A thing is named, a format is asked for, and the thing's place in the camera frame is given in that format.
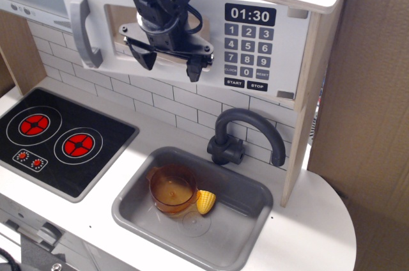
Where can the white toy microwave door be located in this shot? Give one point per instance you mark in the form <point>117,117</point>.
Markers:
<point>246,45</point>

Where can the brown cardboard box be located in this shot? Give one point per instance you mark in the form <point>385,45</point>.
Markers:
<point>360,146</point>

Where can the orange transparent toy pot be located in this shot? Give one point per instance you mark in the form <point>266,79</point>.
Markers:
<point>173,188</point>

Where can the dark grey toy faucet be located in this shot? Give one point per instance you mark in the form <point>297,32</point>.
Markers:
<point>225,148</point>

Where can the yellow toy corn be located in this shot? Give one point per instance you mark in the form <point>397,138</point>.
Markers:
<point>205,201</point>

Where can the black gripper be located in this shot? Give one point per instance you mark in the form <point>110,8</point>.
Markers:
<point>145,42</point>

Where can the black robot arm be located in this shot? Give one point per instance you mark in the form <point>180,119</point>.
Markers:
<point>163,13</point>

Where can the grey oven knob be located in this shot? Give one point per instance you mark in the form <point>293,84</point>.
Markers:
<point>49,233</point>

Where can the black toy stovetop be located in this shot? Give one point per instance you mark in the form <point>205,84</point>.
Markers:
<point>61,145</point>

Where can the grey toy sink basin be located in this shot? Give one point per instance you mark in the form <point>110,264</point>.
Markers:
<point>223,238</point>

